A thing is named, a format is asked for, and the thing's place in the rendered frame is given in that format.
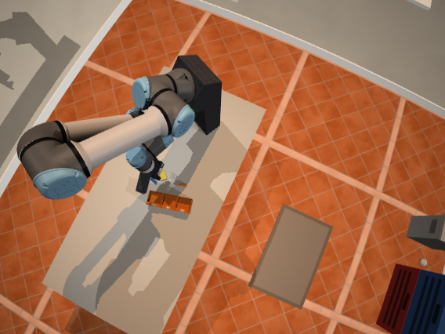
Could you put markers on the orange rack of bins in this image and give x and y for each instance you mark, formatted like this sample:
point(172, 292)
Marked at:
point(162, 200)

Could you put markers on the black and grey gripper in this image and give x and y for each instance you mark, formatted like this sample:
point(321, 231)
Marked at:
point(155, 174)

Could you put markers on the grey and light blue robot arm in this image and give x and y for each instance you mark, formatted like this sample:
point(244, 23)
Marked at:
point(59, 163)

